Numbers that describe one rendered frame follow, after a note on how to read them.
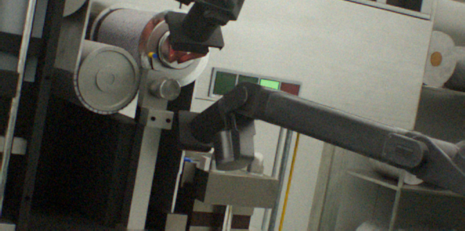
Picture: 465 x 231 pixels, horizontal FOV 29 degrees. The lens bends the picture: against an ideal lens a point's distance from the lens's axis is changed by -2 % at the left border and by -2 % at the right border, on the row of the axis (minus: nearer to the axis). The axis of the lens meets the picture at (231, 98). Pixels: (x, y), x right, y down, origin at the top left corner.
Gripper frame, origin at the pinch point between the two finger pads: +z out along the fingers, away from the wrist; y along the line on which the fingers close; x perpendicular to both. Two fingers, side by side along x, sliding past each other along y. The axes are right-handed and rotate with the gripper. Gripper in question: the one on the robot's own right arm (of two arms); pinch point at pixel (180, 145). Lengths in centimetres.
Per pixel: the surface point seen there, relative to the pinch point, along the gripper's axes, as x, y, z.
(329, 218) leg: 4, 74, 51
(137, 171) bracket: -7.5, -11.2, -3.3
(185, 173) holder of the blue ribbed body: -5.2, 1.5, 1.5
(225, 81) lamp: 25.3, 24.1, 20.1
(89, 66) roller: 9.9, -21.9, -7.5
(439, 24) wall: 179, 292, 202
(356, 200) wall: 83, 255, 256
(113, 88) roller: 6.8, -16.8, -6.3
